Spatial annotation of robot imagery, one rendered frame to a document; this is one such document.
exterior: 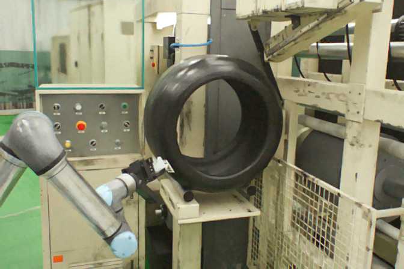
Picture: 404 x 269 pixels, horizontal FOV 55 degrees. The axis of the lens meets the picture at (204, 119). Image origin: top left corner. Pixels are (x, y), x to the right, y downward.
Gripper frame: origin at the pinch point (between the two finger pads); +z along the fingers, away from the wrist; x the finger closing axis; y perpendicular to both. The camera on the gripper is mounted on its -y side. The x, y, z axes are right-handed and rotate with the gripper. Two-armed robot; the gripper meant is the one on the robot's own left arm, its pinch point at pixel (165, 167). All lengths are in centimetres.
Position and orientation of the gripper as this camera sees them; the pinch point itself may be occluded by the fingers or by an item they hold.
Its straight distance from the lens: 151.9
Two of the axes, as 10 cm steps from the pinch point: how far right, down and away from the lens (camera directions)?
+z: 5.1, -2.6, 8.2
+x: -7.9, 2.2, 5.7
